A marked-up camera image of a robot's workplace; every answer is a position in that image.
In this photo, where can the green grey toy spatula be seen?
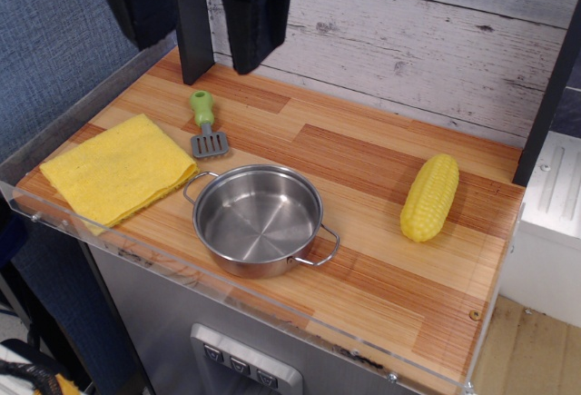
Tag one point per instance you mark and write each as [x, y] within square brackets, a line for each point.
[208, 143]

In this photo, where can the yellow cloth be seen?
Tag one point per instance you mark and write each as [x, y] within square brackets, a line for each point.
[118, 172]

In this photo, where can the stainless steel pot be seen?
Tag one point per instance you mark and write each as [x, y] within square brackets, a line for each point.
[260, 220]

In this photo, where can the yellow plastic corn cob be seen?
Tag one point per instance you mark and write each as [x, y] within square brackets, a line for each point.
[430, 198]

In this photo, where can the clear acrylic edge guard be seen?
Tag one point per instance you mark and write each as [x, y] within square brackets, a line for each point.
[417, 311]

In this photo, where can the silver toy fridge cabinet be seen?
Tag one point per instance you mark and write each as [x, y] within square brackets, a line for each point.
[158, 314]

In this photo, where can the silver dispenser button panel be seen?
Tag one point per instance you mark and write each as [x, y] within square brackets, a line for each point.
[229, 366]

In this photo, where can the black yellow bag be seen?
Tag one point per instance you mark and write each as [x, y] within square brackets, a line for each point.
[25, 370]

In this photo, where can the white ribbed appliance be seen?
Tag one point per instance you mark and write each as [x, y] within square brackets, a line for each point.
[542, 271]

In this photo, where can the black left upright post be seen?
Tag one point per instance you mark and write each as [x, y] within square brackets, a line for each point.
[194, 39]

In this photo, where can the black upright post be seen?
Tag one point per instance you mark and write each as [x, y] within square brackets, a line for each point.
[194, 39]
[546, 112]

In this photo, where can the black right upright post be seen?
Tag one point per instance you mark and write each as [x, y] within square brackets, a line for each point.
[546, 112]

